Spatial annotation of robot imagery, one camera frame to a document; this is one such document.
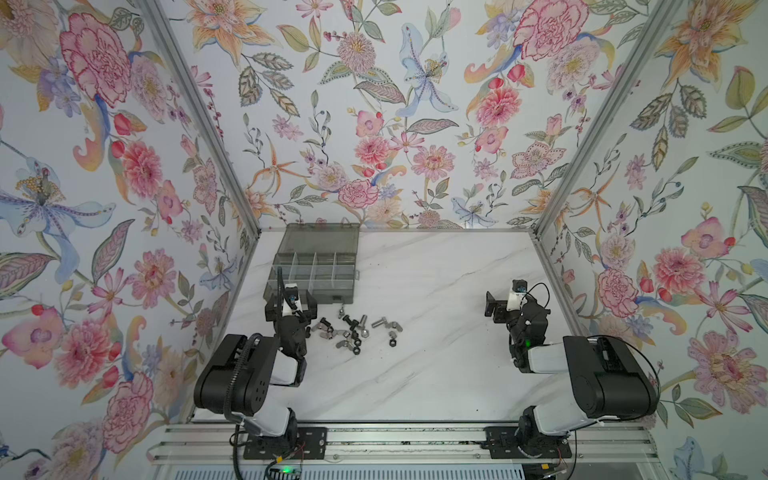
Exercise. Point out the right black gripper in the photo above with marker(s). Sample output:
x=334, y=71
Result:
x=503, y=309

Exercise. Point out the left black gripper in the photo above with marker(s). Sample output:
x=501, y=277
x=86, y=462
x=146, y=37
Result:
x=289, y=308

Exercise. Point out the black socket screw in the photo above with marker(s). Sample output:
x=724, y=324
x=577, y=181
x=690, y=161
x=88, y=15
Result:
x=353, y=324

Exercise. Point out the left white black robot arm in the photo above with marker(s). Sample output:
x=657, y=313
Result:
x=235, y=382

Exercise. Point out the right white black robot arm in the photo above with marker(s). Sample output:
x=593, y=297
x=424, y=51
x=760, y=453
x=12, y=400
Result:
x=605, y=381

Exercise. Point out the grey plastic organizer box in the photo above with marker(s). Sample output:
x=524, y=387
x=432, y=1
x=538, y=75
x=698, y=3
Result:
x=320, y=259

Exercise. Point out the silver wing nut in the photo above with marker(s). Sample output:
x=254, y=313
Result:
x=394, y=327

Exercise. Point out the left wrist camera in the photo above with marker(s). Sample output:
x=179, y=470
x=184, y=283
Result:
x=291, y=293

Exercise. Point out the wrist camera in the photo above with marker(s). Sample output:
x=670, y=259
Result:
x=291, y=293
x=517, y=295

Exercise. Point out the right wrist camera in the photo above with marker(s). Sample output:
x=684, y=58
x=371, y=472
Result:
x=517, y=295

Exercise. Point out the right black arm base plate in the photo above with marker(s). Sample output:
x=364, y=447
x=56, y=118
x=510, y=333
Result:
x=528, y=444

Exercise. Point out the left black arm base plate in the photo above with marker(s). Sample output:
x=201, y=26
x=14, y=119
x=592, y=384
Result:
x=285, y=444

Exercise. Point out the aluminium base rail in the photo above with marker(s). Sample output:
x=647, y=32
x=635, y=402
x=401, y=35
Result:
x=347, y=443

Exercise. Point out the left aluminium corner post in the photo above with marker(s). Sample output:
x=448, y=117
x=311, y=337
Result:
x=159, y=24

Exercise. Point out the aluminium corner post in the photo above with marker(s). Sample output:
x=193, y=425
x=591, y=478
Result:
x=159, y=24
x=656, y=24

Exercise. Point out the right aluminium corner post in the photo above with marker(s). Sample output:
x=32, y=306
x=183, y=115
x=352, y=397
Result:
x=656, y=24

